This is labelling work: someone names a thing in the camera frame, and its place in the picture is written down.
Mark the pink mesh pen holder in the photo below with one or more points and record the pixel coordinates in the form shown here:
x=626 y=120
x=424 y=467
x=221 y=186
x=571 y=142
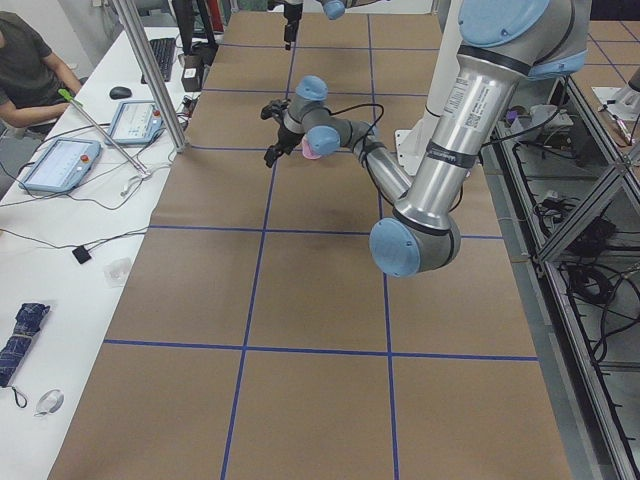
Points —
x=307 y=150

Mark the black keyboard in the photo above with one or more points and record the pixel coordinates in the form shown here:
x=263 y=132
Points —
x=163 y=50

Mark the far blue teach pendant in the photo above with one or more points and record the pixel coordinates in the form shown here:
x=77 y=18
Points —
x=135 y=123

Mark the blue teach pendant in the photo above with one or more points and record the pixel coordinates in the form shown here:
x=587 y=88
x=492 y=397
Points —
x=62 y=166
x=135 y=123

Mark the black computer mouse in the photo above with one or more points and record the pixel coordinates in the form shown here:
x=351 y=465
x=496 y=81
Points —
x=120 y=92

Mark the clear plastic bag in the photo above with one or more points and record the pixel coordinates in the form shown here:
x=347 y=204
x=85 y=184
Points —
x=117 y=272

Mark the near blue teach pendant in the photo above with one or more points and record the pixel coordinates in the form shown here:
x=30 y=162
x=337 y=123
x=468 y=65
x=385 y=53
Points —
x=62 y=166

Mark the diagonal metal rod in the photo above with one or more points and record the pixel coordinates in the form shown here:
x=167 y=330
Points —
x=142 y=170

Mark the small black square device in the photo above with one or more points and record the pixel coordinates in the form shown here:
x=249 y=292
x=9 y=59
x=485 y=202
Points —
x=81 y=254

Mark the person in dark shirt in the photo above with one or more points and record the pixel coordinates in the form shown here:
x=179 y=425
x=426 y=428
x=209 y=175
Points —
x=31 y=77

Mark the folded blue umbrella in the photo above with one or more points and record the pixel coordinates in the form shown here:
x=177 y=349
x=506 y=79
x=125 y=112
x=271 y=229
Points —
x=28 y=322

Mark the clear oval tape dispenser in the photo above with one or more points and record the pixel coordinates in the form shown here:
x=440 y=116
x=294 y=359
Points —
x=49 y=403

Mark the aluminium frame post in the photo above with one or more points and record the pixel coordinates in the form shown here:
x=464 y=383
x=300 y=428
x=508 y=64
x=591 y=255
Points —
x=130 y=20

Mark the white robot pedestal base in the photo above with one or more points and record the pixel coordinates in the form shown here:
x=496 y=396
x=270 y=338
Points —
x=412 y=144

